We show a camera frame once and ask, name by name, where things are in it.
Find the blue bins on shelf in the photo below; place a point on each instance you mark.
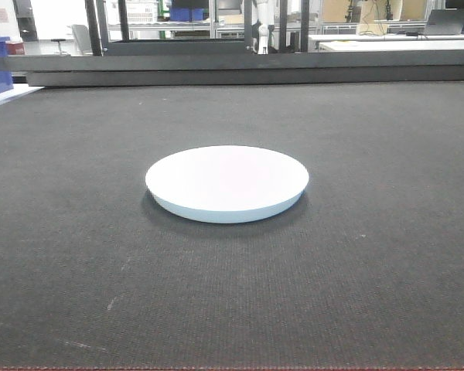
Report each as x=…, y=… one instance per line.
x=187, y=15

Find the dark metal frame beam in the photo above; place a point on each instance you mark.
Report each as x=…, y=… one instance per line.
x=238, y=69

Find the light blue round tray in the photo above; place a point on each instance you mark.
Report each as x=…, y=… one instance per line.
x=227, y=183

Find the open laptop on desk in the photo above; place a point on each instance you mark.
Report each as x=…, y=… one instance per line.
x=444, y=22

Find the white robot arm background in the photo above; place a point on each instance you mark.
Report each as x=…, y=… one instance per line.
x=264, y=10

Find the grey office chair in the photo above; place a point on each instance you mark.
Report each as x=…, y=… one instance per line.
x=81, y=37

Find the white lab desk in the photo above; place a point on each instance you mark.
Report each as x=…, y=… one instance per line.
x=360, y=43

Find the black round stool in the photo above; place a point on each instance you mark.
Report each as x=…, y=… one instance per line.
x=59, y=50

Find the red box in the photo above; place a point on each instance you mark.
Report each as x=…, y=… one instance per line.
x=15, y=48

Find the black fabric table mat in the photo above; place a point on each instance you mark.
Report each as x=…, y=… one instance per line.
x=366, y=270

